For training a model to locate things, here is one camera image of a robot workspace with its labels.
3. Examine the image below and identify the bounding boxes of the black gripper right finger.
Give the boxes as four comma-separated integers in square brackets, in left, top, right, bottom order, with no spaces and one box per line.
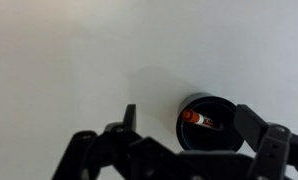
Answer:
[233,104,298,180]

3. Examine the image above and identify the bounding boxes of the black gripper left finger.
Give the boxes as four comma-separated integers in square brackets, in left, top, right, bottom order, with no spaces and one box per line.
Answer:
[52,104,177,180]

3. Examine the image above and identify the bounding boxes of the dark teal enamel mug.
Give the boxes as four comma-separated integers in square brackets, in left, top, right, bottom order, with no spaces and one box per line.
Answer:
[175,92,245,154]

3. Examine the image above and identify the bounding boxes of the orange capped marker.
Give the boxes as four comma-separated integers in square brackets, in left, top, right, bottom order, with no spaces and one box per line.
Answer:
[181,108,222,129]

